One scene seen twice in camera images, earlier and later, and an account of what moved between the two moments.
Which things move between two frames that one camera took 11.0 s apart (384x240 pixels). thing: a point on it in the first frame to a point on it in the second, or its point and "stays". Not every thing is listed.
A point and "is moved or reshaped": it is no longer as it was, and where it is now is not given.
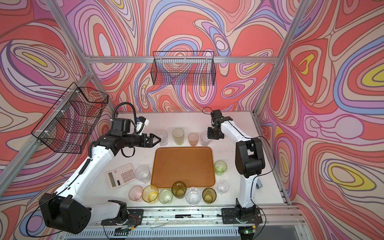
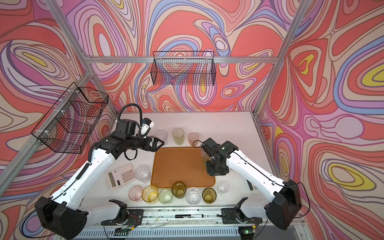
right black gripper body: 213,134 to 214,169
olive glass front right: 209,195 stays
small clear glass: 223,186 stays
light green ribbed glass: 220,167 is moved or reshaped
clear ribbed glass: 204,139 to 203,153
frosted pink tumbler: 193,138 stays
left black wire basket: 71,121 stays
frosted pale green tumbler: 178,135 stays
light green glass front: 165,196 stays
